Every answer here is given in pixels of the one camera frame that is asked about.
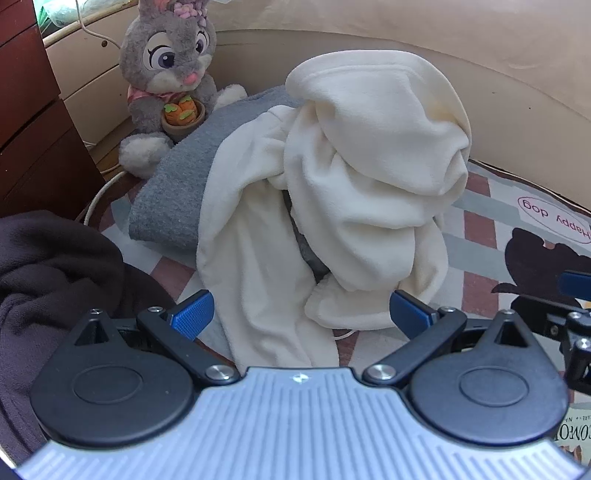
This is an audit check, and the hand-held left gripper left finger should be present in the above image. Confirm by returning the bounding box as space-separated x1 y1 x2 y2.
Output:
69 290 241 385

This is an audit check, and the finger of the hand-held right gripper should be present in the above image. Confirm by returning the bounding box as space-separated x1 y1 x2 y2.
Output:
510 293 591 385
556 270 591 302

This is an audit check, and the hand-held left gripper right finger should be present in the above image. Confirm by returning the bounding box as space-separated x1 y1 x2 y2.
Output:
362 290 536 387

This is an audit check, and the cream white fleece garment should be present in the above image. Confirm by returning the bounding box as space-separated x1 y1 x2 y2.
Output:
196 50 472 376

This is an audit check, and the grey folded garment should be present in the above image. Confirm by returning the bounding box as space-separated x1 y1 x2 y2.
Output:
128 85 331 280

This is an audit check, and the dark purple garment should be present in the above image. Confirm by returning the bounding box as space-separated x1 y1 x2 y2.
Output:
0 210 178 467

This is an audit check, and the beige sofa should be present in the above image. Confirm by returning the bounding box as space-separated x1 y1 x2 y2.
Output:
203 30 591 217

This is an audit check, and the brown wooden cabinet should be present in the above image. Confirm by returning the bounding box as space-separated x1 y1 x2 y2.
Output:
0 0 107 217

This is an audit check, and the beige drawer unit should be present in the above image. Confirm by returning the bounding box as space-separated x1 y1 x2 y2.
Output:
44 14 139 174

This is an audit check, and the grey bunny plush toy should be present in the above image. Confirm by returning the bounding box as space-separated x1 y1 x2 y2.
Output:
117 0 247 180

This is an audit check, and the cream fringed sofa throw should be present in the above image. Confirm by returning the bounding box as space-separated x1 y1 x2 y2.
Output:
203 0 591 121

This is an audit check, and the green plastic bag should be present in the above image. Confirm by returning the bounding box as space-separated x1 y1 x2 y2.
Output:
39 0 116 33

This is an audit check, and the thin white cable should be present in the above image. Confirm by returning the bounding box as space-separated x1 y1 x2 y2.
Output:
78 0 109 49

